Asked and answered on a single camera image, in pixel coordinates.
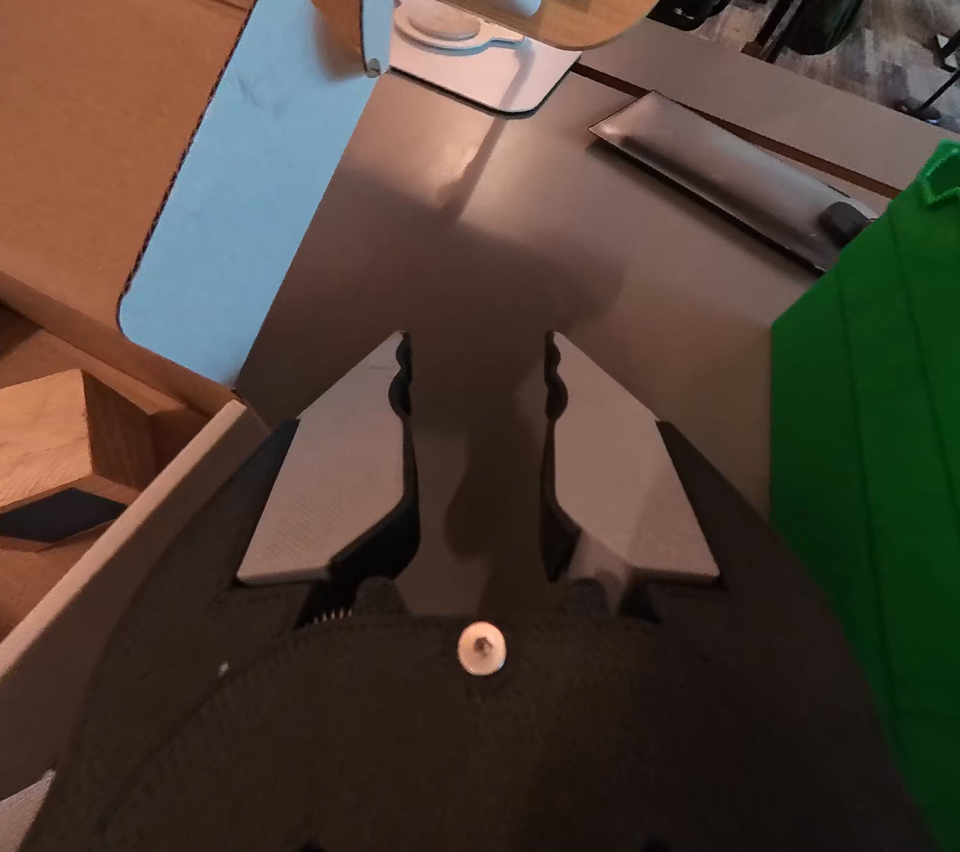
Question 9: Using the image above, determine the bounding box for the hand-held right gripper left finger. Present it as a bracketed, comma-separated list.
[236, 331, 421, 587]

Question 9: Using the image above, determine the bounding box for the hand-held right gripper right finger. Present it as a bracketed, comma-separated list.
[540, 331, 723, 606]

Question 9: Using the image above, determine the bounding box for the green plastic bin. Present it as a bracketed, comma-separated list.
[768, 140, 960, 852]

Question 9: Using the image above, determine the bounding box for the wooden cube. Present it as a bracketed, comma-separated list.
[0, 368, 159, 516]

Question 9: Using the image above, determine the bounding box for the white cardboard box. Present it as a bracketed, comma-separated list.
[0, 0, 402, 852]

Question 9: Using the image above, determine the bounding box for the black tray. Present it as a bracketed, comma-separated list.
[588, 89, 879, 276]

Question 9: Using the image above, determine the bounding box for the small dark object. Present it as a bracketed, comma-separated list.
[817, 201, 875, 246]

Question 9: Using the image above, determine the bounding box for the white monitor stand base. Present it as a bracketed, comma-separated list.
[390, 0, 582, 114]

